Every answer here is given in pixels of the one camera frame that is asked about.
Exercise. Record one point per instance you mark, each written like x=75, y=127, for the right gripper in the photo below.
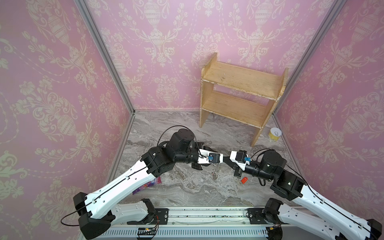
x=238, y=167

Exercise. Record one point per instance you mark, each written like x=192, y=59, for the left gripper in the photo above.
x=197, y=165

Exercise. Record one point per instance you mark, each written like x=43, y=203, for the metal key ring plate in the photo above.
x=215, y=171

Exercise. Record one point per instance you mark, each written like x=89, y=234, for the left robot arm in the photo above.
x=99, y=210

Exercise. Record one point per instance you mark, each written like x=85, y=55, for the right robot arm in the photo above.
x=328, y=221

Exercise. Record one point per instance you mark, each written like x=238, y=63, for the red capped key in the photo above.
x=244, y=180

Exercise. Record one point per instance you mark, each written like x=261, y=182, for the pink snack packet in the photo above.
x=148, y=185

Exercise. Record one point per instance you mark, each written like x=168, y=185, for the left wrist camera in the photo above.
x=213, y=157

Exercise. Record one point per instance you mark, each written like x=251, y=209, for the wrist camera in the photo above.
x=213, y=157
x=240, y=158

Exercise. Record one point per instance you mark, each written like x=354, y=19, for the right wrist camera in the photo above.
x=240, y=158

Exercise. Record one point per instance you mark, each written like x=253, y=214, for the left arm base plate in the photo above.
x=160, y=216

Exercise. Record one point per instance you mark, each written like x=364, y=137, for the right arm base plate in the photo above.
x=256, y=216

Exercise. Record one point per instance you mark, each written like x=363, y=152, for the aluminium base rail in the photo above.
x=221, y=223

